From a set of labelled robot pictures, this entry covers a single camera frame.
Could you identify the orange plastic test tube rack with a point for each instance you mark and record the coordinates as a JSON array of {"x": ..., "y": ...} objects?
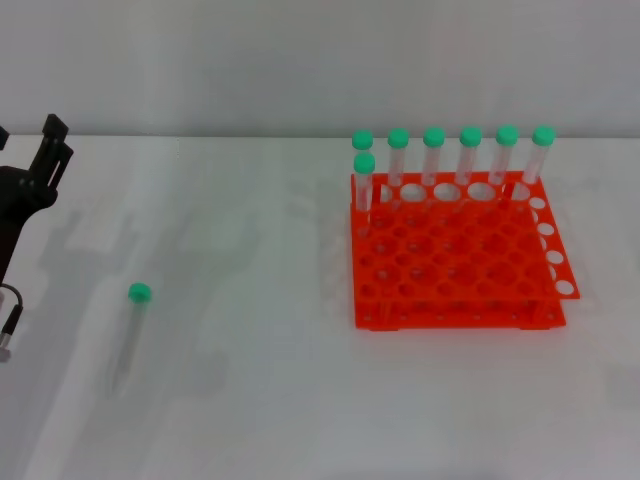
[{"x": 450, "y": 260}]

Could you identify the green-capped clear test tube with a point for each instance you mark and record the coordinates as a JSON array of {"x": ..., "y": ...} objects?
[
  {"x": 470, "y": 136},
  {"x": 543, "y": 135},
  {"x": 364, "y": 162},
  {"x": 362, "y": 139},
  {"x": 139, "y": 293},
  {"x": 398, "y": 138},
  {"x": 506, "y": 135},
  {"x": 434, "y": 136}
]

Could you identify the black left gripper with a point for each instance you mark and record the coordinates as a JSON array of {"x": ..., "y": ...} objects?
[{"x": 17, "y": 200}]

